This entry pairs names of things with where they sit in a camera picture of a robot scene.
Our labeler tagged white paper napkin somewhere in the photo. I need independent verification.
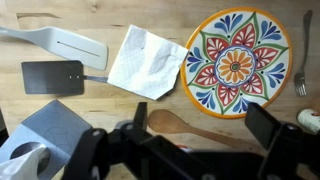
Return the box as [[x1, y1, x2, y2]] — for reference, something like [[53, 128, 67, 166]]
[[108, 25, 188, 100]]

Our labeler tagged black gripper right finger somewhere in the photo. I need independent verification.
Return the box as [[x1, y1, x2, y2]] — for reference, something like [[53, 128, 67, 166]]
[[245, 103, 320, 180]]

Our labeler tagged white plastic spatula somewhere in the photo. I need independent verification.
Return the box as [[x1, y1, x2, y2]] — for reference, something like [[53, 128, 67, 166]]
[[0, 26, 108, 70]]

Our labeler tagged wooden spoon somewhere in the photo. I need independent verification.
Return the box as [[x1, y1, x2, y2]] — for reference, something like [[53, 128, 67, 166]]
[[147, 109, 261, 153]]

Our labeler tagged white bottle with red label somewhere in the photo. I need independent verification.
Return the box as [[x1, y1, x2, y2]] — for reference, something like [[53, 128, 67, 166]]
[[297, 108, 320, 134]]

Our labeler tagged white tissue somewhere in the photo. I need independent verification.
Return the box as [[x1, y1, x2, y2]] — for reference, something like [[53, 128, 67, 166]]
[[0, 145, 46, 180]]

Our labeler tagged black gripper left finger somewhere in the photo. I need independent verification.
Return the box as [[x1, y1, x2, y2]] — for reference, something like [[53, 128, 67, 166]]
[[61, 101, 148, 180]]

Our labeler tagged colourful floral ceramic plate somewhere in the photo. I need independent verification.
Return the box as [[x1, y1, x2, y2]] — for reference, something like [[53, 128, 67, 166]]
[[180, 7, 292, 119]]

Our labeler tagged silver metal fork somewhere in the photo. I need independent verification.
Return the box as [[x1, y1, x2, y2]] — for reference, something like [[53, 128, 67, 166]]
[[294, 10, 313, 97]]

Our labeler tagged blue tissue box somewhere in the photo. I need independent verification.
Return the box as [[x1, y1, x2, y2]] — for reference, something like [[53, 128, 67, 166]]
[[0, 100, 91, 180]]

